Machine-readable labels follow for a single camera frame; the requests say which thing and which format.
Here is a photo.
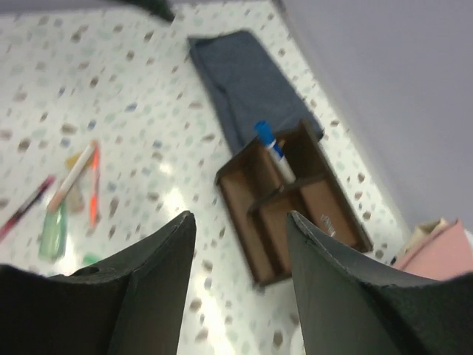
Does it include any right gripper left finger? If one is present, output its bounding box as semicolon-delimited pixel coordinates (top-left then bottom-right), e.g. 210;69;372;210
1;212;196;354

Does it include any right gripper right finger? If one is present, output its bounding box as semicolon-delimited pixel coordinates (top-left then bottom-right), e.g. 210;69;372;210
286;212;472;354

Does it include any blue capped white marker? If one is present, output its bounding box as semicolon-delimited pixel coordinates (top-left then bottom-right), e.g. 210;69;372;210
254;121;296;183

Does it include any green capped white marker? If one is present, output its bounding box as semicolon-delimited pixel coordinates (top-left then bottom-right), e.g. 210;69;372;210
82;253;102;267

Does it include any orange gel pen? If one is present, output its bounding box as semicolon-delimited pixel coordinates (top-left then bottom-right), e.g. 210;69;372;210
89;141;100;229

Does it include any pink pixel-print shirt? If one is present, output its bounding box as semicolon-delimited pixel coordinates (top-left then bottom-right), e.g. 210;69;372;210
391;218;472;280

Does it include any tan eraser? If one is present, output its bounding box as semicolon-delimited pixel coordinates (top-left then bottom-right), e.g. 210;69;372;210
65;184;85;214

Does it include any brown wooden desk organizer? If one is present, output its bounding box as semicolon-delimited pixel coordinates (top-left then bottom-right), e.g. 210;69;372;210
216;119;373;287

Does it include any dark red gel pen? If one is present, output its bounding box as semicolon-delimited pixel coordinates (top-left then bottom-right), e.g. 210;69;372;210
1;175;55;240

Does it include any folded dark blue cloth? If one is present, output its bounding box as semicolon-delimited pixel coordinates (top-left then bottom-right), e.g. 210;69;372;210
187;30;324;154

